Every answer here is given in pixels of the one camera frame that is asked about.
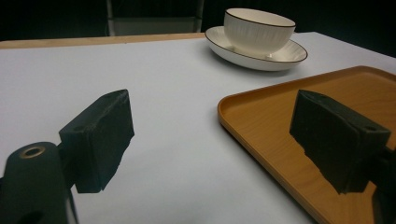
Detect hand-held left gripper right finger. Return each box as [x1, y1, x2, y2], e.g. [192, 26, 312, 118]
[289, 89, 392, 195]

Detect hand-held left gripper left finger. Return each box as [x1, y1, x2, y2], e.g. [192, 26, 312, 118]
[58, 89, 135, 194]

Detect wooden tray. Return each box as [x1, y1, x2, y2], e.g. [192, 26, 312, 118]
[217, 65, 396, 224]

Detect white saucer plate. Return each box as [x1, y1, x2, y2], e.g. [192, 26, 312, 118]
[205, 25, 309, 72]

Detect white ribbed bowl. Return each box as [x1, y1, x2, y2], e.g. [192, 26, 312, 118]
[223, 7, 296, 59]

